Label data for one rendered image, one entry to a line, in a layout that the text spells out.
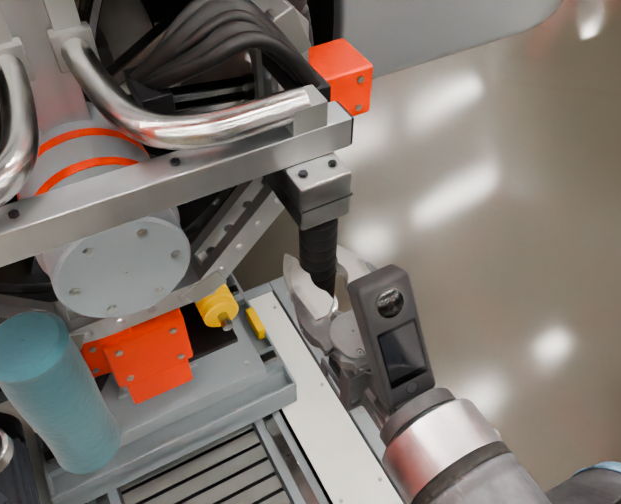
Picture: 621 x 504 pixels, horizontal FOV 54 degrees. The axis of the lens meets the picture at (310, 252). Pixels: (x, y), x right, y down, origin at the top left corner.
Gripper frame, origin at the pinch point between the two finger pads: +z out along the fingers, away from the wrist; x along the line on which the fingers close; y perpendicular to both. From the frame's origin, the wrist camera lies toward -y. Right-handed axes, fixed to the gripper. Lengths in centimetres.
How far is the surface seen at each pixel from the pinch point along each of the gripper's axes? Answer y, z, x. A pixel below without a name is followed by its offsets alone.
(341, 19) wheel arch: -3.1, 33.8, 23.3
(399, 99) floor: 83, 114, 98
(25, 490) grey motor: 49, 16, -42
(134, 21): -4.7, 44.0, -3.1
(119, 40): -2.6, 44.0, -5.7
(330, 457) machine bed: 75, 7, 9
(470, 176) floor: 83, 68, 95
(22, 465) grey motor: 49, 20, -41
